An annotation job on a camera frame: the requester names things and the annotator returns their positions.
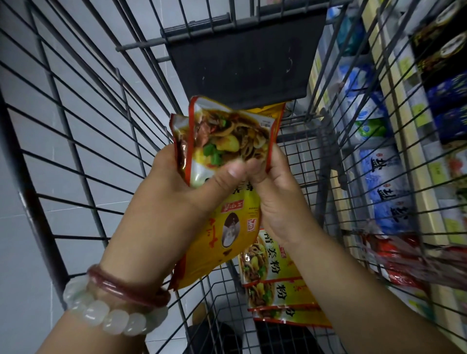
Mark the person's right hand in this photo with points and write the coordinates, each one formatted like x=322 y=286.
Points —
x=284 y=208

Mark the person's left hand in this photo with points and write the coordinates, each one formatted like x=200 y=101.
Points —
x=157 y=226

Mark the yellow vegetable food packet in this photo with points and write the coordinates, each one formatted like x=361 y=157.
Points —
x=233 y=131
x=179 y=138

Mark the wooden store shelving with goods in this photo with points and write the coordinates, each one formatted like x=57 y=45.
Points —
x=441 y=306

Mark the person's right forearm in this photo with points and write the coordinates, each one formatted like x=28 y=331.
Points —
x=357 y=306

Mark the black plastic cart flap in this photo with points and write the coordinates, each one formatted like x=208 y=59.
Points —
x=248 y=65

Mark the brown shoe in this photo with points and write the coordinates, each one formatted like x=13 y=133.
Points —
x=199 y=313

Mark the row of blue packets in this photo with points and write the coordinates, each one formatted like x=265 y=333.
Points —
x=383 y=182

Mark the rows of assorted seasoning packets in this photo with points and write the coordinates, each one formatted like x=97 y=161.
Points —
x=398 y=262

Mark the black trousers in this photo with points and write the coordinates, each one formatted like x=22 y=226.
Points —
x=219 y=339

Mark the row of small dark bottles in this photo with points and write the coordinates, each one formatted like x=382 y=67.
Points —
x=449 y=95

